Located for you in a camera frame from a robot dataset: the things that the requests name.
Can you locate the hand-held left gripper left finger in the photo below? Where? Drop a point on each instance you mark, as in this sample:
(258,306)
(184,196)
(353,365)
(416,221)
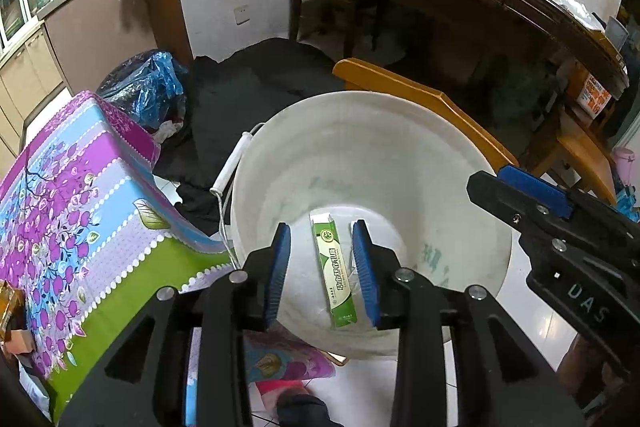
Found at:
(279,277)

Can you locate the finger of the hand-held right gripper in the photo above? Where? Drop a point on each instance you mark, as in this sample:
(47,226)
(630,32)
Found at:
(495,202)
(535,192)

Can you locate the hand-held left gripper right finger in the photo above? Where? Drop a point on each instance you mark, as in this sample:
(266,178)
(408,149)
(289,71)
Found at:
(365,277)

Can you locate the green and white carton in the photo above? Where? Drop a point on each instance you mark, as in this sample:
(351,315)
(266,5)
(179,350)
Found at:
(332,267)

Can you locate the white plastic bucket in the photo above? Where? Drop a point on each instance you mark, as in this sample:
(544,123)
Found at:
(400,147)

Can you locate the pink plastic bottle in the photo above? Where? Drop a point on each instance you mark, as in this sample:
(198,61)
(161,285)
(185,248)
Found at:
(623,169)

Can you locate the orange cardboard box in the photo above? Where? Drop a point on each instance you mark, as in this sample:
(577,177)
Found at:
(594,94)

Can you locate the person's leg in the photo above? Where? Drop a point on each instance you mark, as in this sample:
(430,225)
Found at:
(310,414)

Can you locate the light wooden chair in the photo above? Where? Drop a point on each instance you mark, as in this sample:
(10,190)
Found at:
(400,82)

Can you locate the crumpled white plastic bag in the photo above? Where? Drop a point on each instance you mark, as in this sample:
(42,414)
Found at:
(572,4)

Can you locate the black cloth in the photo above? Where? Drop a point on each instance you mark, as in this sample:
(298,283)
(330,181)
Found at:
(250,82)

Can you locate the blue plastic bag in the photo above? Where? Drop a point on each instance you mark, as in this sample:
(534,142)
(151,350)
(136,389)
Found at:
(162,74)

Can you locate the golden snack packet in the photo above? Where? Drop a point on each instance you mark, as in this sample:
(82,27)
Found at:
(10,312)

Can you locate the beige kitchen cabinets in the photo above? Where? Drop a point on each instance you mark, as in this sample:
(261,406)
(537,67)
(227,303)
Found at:
(90,37)

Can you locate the white wall socket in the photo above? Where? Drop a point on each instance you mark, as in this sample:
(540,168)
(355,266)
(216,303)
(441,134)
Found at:
(242,15)

